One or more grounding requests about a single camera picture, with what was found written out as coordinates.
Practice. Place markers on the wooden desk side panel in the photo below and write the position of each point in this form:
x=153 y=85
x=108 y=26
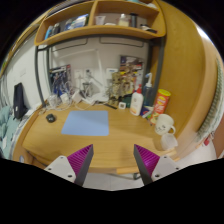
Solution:
x=190 y=64

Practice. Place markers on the white power adapter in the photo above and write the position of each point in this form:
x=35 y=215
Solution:
x=77 y=97

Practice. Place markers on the black computer mouse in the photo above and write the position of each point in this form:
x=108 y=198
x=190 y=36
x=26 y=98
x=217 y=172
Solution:
x=50 y=118

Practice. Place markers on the red yellow snack canister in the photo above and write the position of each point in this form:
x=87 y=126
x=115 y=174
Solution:
x=160 y=105

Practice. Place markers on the dark spray bottle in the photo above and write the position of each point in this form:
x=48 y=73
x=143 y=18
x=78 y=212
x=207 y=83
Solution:
x=148 y=91

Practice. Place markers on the wooden wall shelf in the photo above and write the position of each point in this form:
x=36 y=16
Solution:
x=106 y=17

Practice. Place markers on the white ceramic mug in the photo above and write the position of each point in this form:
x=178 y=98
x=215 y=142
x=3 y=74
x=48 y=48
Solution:
x=164 y=125

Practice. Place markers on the clear plastic cup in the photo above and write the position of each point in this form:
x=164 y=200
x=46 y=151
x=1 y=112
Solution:
x=168 y=141

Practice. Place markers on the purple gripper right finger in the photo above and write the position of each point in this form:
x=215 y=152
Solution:
x=151 y=166

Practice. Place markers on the small white clock cube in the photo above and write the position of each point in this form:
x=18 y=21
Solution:
x=122 y=105

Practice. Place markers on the blue mouse pad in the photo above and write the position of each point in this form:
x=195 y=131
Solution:
x=86 y=123

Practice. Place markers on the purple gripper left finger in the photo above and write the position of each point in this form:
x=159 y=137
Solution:
x=73 y=168

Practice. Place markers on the white lotion pump bottle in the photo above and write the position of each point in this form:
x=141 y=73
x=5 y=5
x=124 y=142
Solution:
x=136 y=101

